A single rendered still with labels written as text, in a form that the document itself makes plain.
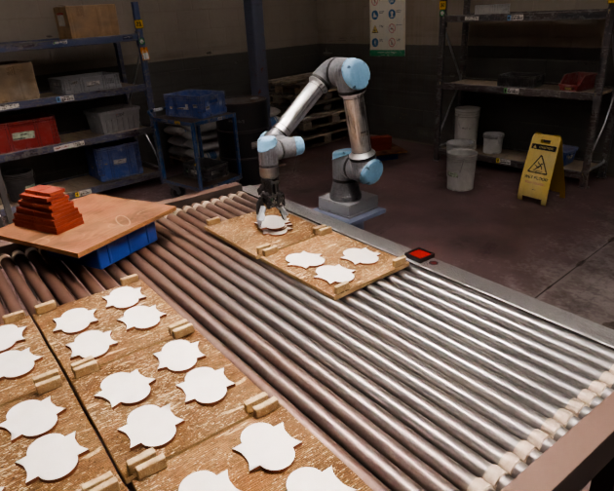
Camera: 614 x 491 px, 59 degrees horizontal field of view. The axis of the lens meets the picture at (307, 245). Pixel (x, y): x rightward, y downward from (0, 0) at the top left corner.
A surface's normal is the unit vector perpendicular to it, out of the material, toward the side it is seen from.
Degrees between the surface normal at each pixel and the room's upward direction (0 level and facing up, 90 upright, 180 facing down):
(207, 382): 0
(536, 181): 78
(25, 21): 90
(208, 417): 0
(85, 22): 89
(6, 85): 89
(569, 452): 0
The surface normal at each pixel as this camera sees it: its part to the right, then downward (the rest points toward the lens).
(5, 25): 0.67, 0.27
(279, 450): -0.05, -0.91
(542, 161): -0.77, 0.04
